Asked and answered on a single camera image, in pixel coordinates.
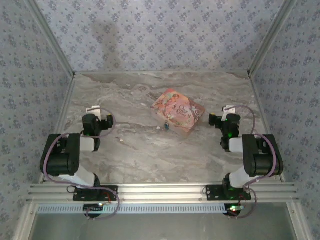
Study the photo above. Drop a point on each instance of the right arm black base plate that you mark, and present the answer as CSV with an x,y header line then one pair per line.
x,y
211,195

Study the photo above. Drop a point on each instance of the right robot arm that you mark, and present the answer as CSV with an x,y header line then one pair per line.
x,y
262,160

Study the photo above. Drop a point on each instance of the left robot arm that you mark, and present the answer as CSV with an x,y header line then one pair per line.
x,y
60,160

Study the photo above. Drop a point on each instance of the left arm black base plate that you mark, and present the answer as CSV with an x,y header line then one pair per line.
x,y
77,196

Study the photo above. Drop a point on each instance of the aluminium frame post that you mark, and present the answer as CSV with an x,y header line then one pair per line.
x,y
271,37
53,37

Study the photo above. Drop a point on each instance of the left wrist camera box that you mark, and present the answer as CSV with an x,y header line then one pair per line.
x,y
94,110

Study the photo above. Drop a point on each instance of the controller board with LED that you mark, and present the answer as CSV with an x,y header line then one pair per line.
x,y
233,211
92,207

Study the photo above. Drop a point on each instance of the aluminium frame leg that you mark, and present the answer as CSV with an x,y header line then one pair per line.
x,y
298,222
25,222

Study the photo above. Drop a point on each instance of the pink book-shaped box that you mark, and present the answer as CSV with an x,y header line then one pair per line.
x,y
177,110

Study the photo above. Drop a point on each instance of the long aluminium base rail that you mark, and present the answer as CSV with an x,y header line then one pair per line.
x,y
162,192

